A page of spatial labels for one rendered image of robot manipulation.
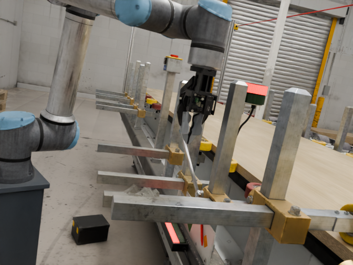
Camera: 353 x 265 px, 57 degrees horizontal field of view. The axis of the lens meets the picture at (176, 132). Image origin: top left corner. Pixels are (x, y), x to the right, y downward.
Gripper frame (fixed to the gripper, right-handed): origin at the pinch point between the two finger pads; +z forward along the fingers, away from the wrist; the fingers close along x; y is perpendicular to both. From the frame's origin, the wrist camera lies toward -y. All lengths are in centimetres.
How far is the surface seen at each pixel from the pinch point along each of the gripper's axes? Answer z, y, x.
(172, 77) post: -14, -66, 8
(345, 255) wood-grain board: 10.3, 39.7, 23.0
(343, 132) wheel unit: 0, -70, 116
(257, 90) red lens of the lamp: -16.9, 11.4, 11.8
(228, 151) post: -0.2, 10.3, 8.2
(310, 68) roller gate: -84, -737, 563
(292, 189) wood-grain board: 8.7, 10.0, 30.5
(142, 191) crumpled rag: 11.4, 12.9, -12.9
